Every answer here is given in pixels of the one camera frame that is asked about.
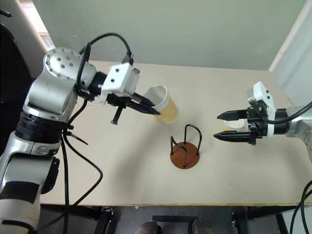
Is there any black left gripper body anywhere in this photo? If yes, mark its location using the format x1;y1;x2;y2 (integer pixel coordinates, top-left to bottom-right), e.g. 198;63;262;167
106;93;137;125

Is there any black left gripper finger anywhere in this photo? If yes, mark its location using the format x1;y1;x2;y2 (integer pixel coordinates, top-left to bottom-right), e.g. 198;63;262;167
133;94;155;108
125;101;162;116

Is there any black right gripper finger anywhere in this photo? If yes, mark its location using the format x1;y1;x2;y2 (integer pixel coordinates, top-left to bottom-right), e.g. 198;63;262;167
213;130;252;143
217;109;249;121

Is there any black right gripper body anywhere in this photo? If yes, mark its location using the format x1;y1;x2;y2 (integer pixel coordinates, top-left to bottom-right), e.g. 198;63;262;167
246;100;268;147

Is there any white and tan paper cup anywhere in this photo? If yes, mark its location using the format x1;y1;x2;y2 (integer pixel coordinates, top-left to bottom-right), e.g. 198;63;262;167
223;118;246;130
143;84;180;124

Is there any window with bright view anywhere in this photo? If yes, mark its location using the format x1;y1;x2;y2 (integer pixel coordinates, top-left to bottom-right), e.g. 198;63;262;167
19;0;56;52

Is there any black panel with dark trim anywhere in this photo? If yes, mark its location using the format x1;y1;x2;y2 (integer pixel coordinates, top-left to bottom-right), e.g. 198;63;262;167
0;23;38;106

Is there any dark rounded shape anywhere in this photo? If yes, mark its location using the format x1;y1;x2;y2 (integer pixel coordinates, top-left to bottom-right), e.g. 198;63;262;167
136;220;162;234

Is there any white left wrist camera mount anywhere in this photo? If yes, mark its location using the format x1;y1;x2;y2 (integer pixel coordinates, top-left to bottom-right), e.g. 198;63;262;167
98;62;141;105

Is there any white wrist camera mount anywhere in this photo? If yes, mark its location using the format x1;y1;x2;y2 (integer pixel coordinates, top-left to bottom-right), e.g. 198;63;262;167
98;62;141;105
246;81;277;139

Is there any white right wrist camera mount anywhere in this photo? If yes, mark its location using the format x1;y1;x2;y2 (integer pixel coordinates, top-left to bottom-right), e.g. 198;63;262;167
246;81;277;139

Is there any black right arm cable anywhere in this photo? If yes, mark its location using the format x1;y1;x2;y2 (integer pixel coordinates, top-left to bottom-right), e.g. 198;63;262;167
261;101;312;234

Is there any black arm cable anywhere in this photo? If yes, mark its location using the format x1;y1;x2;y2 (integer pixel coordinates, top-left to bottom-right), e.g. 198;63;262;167
261;101;312;234
36;33;135;234

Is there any wire cup holder wooden base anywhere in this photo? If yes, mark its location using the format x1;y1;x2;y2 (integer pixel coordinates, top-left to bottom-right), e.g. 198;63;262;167
170;124;202;169

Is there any black cable tie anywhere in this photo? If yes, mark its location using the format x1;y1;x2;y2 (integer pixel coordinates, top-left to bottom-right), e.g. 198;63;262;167
63;131;89;146

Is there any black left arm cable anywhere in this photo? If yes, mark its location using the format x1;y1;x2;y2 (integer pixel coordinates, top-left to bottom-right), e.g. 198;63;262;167
36;33;135;234

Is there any black metal table frame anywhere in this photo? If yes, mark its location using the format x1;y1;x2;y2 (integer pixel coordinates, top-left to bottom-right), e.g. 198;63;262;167
39;204;312;234

